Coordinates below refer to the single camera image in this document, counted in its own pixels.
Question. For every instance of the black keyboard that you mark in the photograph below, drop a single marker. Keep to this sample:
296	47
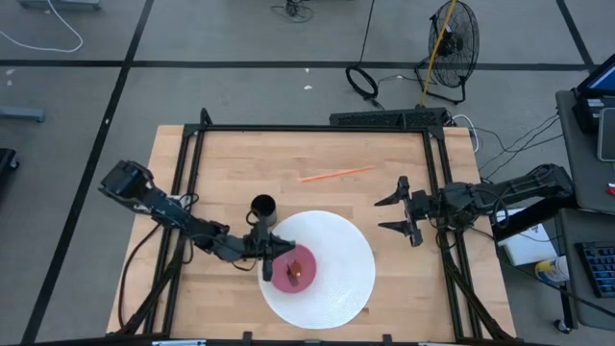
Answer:
600	269

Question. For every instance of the black desk device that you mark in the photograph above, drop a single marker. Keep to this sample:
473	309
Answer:
587	113

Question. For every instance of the white box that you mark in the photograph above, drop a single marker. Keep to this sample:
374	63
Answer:
526	247

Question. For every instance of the black desk crossbar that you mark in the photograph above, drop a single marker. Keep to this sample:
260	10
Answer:
526	223

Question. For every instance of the grey floor foot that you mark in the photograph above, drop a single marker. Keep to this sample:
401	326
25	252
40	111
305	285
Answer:
21	114

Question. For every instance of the pink round bowl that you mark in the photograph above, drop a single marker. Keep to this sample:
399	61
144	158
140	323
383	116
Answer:
307	269

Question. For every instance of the black perforated box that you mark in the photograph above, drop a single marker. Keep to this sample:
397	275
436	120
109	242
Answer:
384	118

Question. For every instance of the black desk caster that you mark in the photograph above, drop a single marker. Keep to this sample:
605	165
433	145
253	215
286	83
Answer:
562	326

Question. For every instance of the grey desk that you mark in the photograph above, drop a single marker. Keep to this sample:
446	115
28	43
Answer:
591	192

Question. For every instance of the monitor with blue screen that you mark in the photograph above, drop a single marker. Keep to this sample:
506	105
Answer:
600	81

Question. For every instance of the grey equipment base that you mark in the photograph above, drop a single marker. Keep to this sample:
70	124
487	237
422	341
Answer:
57	4

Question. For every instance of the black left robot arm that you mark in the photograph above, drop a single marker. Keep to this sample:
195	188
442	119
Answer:
158	204

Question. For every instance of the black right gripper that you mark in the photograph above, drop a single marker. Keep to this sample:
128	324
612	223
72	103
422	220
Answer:
419	206

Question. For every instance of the grey tablet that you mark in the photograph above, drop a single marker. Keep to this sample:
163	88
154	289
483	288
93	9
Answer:
607	134

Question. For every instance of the orange straw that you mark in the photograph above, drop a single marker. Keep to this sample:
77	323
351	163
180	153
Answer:
336	173

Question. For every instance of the black floor fan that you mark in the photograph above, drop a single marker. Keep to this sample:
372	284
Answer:
452	45

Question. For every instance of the black cup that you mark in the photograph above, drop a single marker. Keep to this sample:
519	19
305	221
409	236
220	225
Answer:
263	205

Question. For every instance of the wipes canister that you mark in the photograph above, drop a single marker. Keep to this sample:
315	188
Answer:
552	270

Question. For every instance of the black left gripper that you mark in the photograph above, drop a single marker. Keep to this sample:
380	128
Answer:
262	245

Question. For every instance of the large white round plate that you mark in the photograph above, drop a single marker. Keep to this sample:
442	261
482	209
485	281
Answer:
341	283

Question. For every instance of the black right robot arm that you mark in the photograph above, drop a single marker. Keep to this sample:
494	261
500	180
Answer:
519	187

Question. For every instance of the black metal table frame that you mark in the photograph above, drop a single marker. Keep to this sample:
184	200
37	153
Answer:
312	128

